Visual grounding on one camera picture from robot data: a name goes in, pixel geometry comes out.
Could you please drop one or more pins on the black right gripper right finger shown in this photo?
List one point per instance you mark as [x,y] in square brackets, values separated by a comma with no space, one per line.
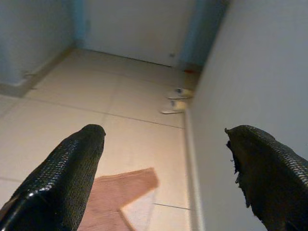
[269,173]

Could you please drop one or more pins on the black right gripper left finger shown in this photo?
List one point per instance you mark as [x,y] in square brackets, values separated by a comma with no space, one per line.
[60,178]

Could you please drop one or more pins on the pink floor mat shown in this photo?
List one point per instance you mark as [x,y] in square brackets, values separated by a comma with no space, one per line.
[115,197]

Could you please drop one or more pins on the white slipper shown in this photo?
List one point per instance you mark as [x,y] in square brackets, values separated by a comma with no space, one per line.
[173,107]

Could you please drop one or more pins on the white door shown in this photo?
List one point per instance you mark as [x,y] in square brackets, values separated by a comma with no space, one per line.
[134,29]

